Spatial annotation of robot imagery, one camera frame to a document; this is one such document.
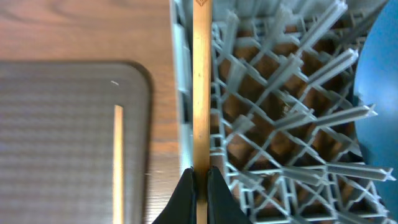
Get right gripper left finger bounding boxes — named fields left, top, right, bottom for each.
left=152, top=167, right=197, bottom=224

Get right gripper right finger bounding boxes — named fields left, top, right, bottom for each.
left=206, top=166, right=252, bottom=224

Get wooden chopstick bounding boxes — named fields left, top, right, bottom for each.
left=192, top=0, right=213, bottom=224
left=113, top=105, right=124, bottom=224

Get blue plate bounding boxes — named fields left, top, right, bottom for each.
left=353, top=0, right=398, bottom=220

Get grey dishwasher rack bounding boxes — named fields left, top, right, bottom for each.
left=170, top=1, right=397, bottom=223

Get brown serving tray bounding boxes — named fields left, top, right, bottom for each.
left=1, top=62, right=152, bottom=223

